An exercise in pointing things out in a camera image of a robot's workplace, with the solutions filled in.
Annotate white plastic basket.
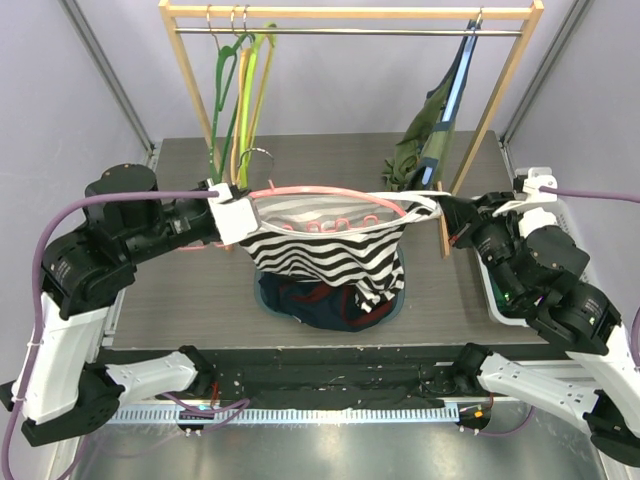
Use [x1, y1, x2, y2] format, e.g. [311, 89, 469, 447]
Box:
[475, 199, 586, 327]

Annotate pink hanger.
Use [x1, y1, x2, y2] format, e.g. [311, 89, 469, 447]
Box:
[177, 147, 409, 251]

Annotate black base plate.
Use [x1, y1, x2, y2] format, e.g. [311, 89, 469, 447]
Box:
[99, 342, 531, 409]

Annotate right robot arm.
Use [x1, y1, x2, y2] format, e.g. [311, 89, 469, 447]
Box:
[438, 193, 639, 467]

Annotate blue plastic tub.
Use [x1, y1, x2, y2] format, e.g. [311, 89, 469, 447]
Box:
[252, 249, 407, 326]

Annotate striped black white tank top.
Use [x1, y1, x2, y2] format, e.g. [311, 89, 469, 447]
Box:
[240, 191, 442, 312]

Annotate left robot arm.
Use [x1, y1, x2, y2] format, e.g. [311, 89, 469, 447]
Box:
[1, 164, 220, 447]

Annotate folded white garment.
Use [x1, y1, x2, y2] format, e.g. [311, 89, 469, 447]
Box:
[518, 207, 557, 238]

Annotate light blue hanger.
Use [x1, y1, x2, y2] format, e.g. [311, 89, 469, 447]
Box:
[411, 16, 483, 190]

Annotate navy maroon tank top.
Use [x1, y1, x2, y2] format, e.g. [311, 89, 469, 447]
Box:
[257, 272, 401, 332]

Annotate green velvet hanger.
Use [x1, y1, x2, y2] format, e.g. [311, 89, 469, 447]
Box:
[209, 33, 255, 181]

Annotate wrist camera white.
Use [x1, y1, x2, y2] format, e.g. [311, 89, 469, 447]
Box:
[492, 167, 558, 217]
[205, 179, 260, 246]

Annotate wooden clothes rack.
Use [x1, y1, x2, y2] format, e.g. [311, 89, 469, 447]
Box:
[157, 0, 545, 259]

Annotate orange yellow hanger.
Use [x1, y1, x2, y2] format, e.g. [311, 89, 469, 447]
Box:
[231, 42, 257, 187]

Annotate olive green tank top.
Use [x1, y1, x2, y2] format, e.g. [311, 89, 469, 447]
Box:
[382, 79, 455, 191]

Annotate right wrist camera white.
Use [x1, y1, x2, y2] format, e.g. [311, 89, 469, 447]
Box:
[492, 167, 558, 217]

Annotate white slotted cable duct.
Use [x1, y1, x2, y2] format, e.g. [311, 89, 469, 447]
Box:
[109, 403, 459, 426]

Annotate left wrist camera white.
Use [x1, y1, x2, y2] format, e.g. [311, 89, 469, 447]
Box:
[205, 179, 260, 246]

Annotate neon yellow hanger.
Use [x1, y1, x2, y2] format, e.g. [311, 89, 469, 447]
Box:
[240, 33, 276, 188]

